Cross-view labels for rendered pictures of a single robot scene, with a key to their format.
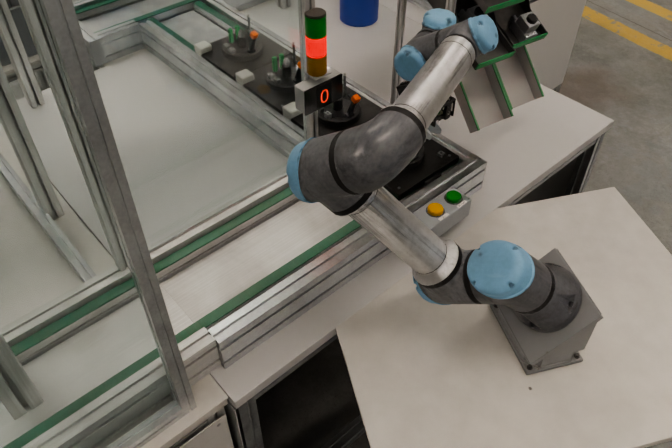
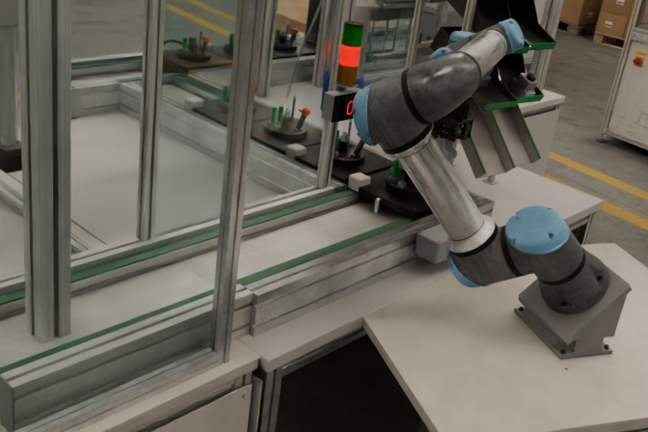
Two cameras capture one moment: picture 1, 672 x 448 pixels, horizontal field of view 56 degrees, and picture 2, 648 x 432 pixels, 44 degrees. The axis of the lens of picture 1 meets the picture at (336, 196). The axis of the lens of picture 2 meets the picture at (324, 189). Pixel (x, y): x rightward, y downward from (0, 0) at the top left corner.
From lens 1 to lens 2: 0.79 m
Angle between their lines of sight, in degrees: 21
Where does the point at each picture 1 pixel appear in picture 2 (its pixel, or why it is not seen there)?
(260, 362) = (289, 335)
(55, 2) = not seen: outside the picture
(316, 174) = (387, 100)
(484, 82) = (486, 136)
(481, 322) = (508, 322)
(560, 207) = not seen: hidden behind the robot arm
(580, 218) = not seen: hidden behind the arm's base
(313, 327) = (339, 313)
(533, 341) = (565, 323)
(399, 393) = (438, 364)
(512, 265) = (550, 220)
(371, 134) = (441, 62)
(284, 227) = (300, 234)
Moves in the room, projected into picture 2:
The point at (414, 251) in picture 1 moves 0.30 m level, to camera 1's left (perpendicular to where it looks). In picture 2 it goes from (458, 207) to (315, 195)
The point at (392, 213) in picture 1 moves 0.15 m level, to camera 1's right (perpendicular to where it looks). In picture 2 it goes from (443, 161) to (513, 167)
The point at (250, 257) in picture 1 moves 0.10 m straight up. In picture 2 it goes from (270, 251) to (274, 213)
